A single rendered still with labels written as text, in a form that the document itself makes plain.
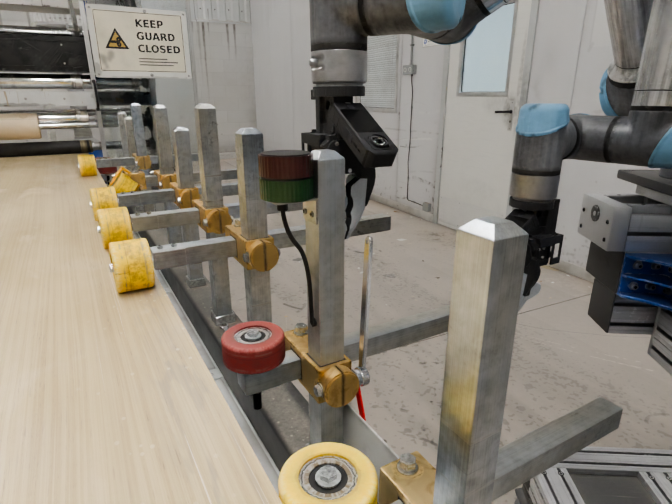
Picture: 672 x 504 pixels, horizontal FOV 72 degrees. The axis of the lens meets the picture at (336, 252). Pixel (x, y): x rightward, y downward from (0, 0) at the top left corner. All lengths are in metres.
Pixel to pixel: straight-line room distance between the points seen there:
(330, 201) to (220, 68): 8.93
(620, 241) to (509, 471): 0.61
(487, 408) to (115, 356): 0.43
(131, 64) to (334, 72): 2.19
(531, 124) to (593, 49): 2.73
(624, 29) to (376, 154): 0.63
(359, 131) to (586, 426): 0.45
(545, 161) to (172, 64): 2.27
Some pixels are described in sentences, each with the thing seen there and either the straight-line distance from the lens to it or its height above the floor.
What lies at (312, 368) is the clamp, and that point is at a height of 0.87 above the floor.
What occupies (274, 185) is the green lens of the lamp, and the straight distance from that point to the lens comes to 0.49.
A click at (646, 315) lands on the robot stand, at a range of 1.15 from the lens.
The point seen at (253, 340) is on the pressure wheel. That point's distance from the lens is 0.60.
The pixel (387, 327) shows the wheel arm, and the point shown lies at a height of 0.86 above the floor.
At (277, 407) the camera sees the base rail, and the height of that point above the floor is 0.70.
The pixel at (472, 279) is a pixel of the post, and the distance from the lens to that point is 0.34.
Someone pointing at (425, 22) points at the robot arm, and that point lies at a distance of 0.60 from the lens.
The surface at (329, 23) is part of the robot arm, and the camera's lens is 0.64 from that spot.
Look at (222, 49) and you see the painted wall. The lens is 9.46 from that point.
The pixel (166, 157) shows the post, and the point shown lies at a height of 1.02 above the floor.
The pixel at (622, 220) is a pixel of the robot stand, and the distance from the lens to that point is 1.05.
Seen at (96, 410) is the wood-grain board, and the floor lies 0.90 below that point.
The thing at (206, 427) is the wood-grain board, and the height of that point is 0.90.
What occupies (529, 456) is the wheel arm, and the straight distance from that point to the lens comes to 0.59.
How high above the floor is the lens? 1.20
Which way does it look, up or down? 19 degrees down
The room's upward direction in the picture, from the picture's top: straight up
